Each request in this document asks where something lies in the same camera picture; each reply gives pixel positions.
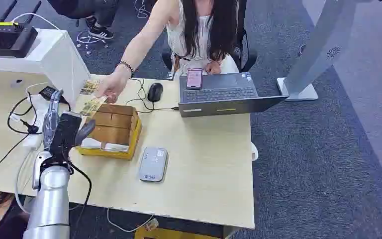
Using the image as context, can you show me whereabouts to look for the white router cable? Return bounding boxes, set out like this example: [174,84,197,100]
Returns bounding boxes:
[10,12,61,31]

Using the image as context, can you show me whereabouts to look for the person's left hand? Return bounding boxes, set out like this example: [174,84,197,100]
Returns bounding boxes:
[204,61,222,75]

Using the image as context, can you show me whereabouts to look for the white pillar stand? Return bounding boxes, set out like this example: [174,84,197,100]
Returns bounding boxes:
[276,0,382,102]

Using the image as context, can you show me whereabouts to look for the pink smartphone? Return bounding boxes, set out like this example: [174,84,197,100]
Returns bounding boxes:
[186,67,204,90]

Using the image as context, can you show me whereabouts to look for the wooden card box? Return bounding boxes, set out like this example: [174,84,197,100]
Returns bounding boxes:
[76,104,143,161]

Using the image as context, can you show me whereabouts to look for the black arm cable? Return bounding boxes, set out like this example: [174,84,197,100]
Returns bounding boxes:
[68,162,93,232]

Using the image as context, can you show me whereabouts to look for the person's right hand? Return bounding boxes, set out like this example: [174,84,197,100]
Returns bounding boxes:
[95,72,132,104]

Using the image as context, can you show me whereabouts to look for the black router with antennas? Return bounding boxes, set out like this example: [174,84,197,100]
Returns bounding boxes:
[0,0,42,59]

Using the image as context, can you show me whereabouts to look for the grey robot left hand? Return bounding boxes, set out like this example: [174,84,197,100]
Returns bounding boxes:
[42,89,96,171]

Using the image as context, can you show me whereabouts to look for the grey card reader device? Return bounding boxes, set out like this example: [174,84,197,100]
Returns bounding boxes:
[139,147,169,183]

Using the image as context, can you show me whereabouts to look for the printed card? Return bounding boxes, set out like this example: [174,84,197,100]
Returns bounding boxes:
[79,79,100,96]
[79,96,108,118]

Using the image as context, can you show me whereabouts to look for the person's hand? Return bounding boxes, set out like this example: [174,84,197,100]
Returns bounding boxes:
[204,61,222,75]
[95,72,132,104]

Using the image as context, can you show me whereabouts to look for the white box stand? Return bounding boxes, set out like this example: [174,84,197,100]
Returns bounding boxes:
[0,25,92,104]

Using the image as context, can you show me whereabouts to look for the person in black shoes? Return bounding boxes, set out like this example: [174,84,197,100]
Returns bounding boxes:
[47,0,120,40]

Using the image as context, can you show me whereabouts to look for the white paper sheet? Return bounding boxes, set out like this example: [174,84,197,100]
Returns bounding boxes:
[80,137,130,153]

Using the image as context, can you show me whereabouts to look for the black mouse cable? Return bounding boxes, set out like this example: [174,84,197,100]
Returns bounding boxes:
[125,77,180,114]

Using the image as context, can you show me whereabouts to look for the black desk cable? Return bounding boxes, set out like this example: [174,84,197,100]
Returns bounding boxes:
[0,92,44,179]

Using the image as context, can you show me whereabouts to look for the beaded bracelet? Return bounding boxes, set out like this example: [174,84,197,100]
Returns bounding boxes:
[117,60,136,79]

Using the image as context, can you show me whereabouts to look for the white hanging cable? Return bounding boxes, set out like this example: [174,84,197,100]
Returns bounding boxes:
[106,208,156,234]

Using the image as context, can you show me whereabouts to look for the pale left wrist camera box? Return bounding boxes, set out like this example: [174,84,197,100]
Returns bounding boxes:
[32,150,53,191]

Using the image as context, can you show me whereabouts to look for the white power strip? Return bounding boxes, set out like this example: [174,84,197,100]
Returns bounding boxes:
[9,95,51,150]

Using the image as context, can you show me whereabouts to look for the black computer mouse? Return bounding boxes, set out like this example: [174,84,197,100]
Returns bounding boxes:
[147,82,164,103]

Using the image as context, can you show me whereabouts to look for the black power adapter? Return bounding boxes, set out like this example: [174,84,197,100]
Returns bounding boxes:
[38,86,67,102]

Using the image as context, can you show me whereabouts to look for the yellow frame under desk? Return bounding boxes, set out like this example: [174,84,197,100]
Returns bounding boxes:
[134,226,225,239]

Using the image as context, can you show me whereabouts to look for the dark grey laptop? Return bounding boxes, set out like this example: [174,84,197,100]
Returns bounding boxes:
[178,72,289,118]

